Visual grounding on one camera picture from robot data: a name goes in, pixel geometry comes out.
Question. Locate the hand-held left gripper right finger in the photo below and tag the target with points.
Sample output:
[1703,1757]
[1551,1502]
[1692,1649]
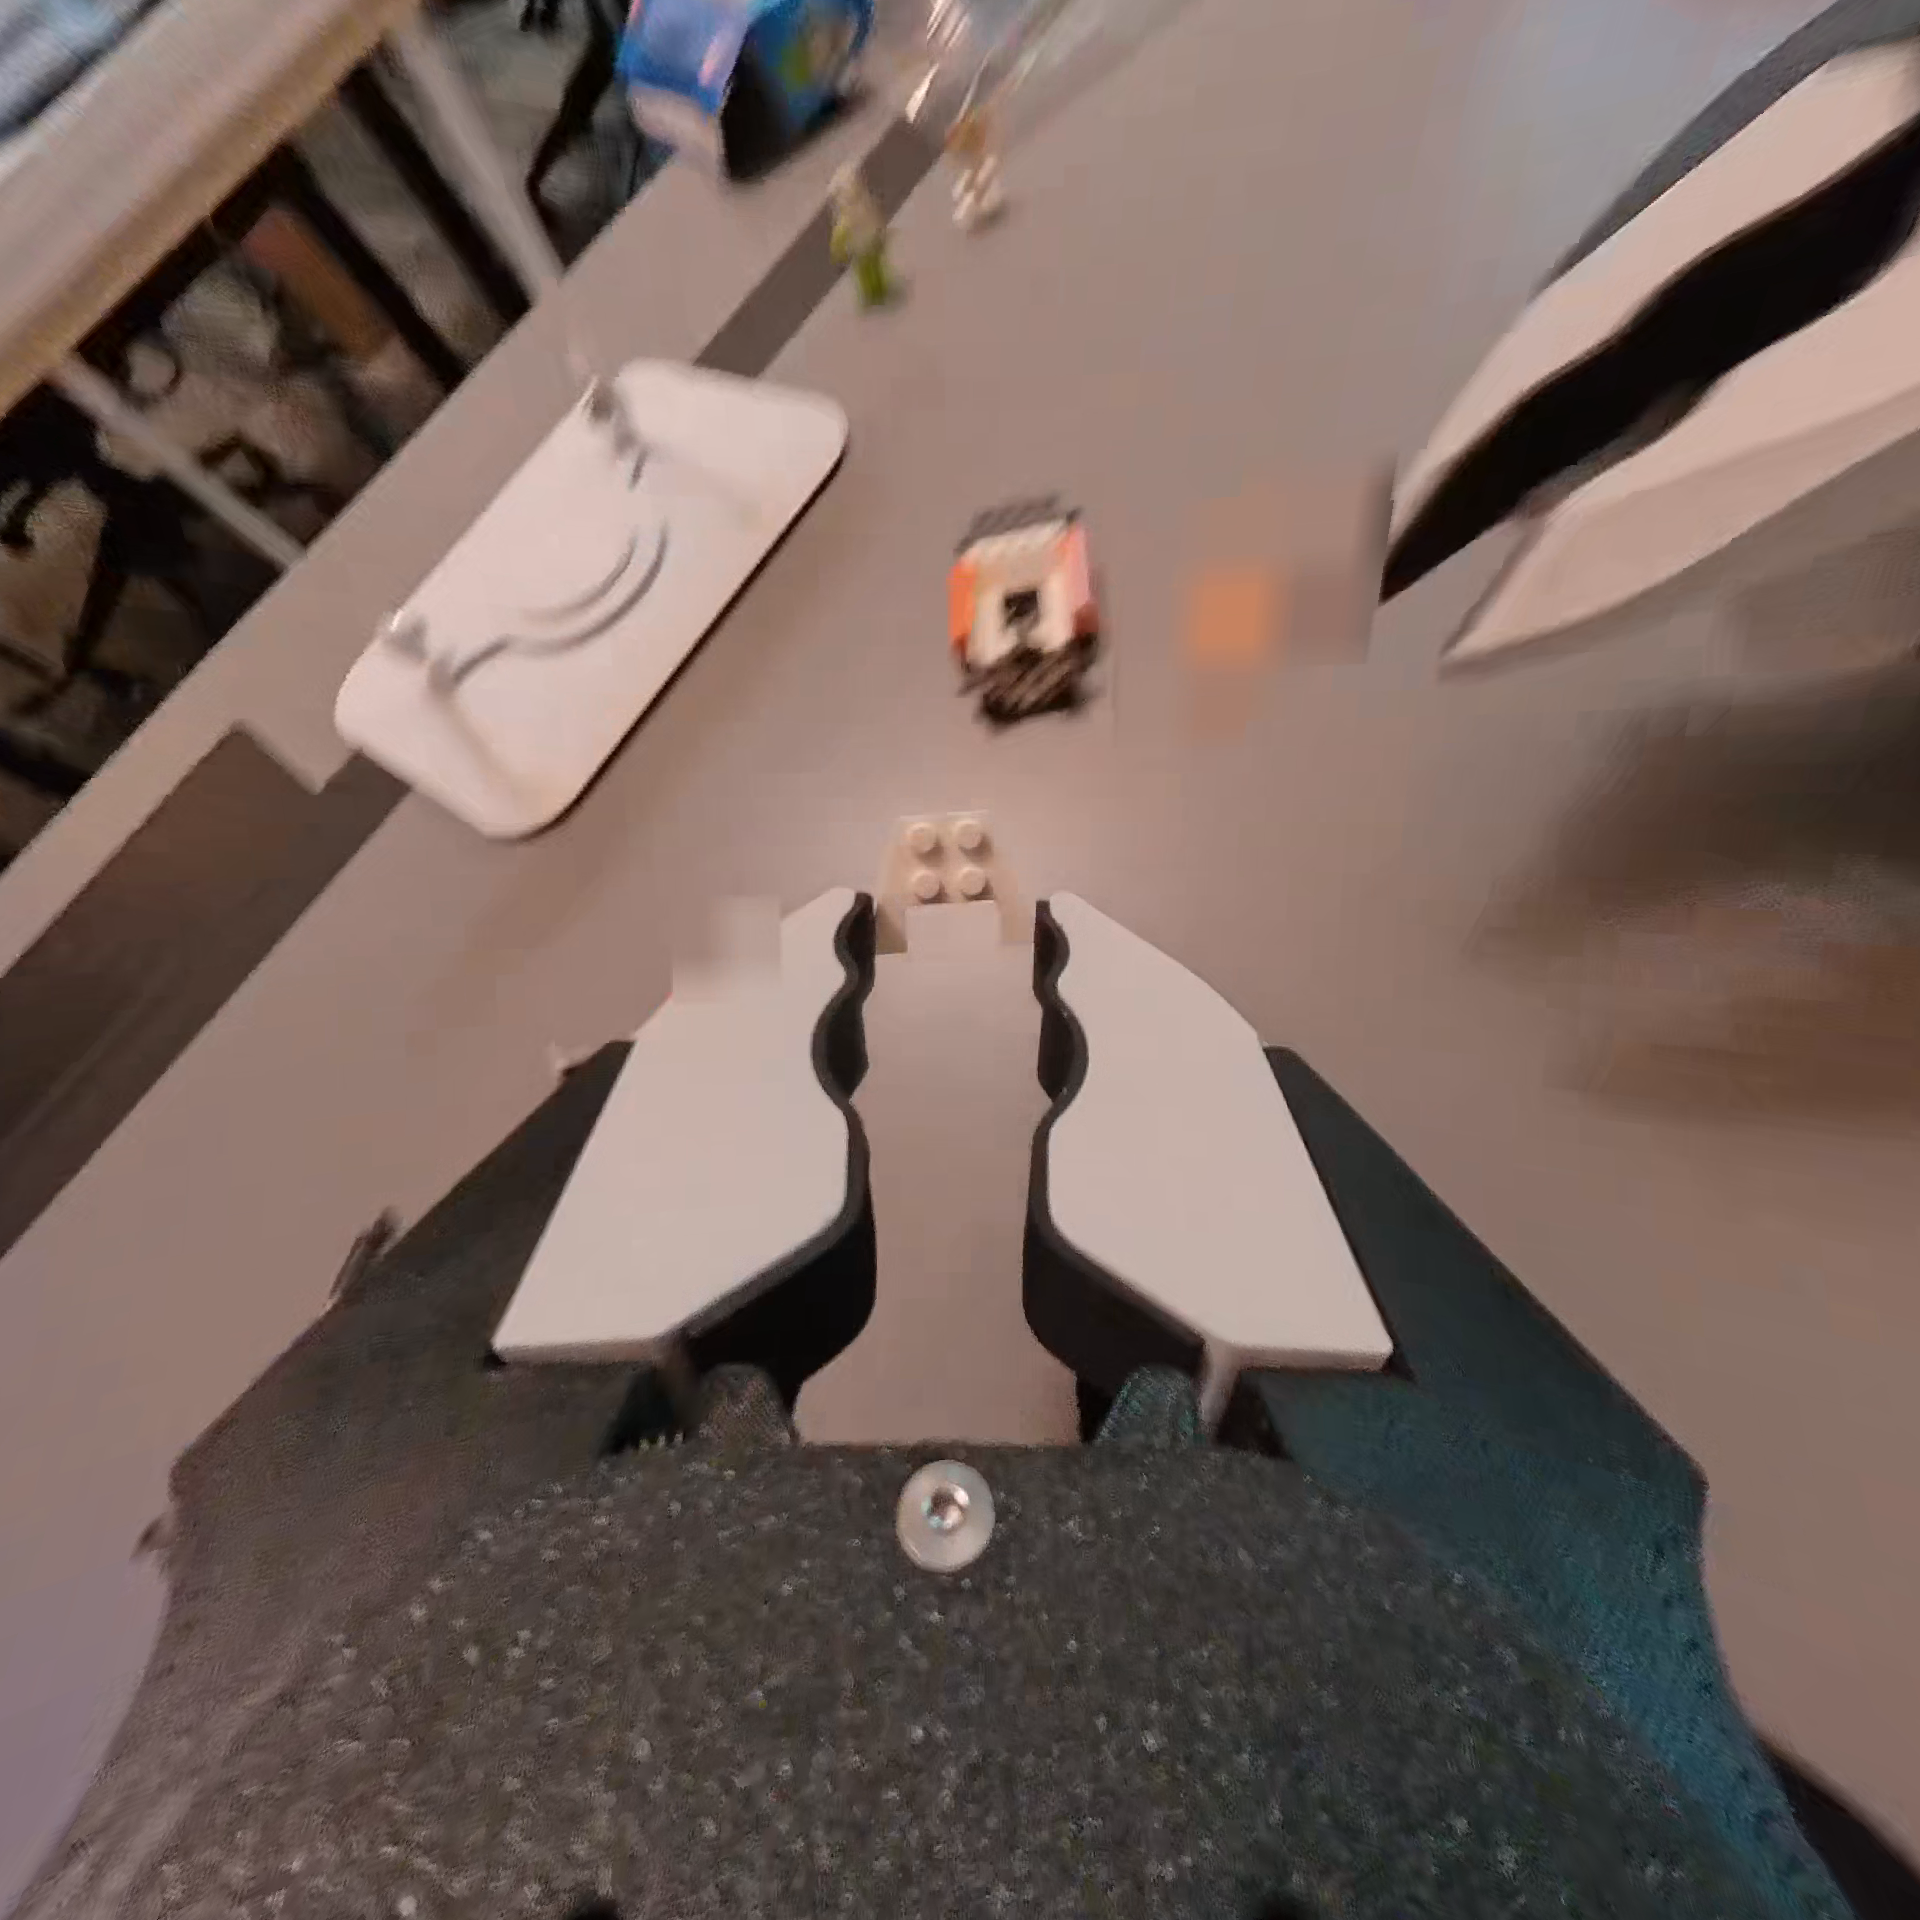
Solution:
[1200,1186]

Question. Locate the orange white lego car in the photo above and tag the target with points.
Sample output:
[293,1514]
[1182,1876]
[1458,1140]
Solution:
[1027,605]

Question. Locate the blue cardboard box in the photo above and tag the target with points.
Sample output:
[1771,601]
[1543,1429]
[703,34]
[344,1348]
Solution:
[738,60]

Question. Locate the green minifigure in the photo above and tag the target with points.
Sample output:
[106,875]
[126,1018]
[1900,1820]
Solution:
[872,241]

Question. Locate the clear plastic bag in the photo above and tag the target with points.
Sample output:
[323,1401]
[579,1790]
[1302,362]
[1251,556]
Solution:
[991,37]

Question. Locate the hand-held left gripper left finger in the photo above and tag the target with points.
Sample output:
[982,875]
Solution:
[692,1186]

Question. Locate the small gold trophy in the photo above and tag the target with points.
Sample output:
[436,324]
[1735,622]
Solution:
[976,164]

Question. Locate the white square lego piece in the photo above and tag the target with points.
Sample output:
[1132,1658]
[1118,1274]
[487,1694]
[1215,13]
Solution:
[947,865]

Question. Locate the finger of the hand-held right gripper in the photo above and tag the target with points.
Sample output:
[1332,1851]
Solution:
[1741,497]
[1711,226]

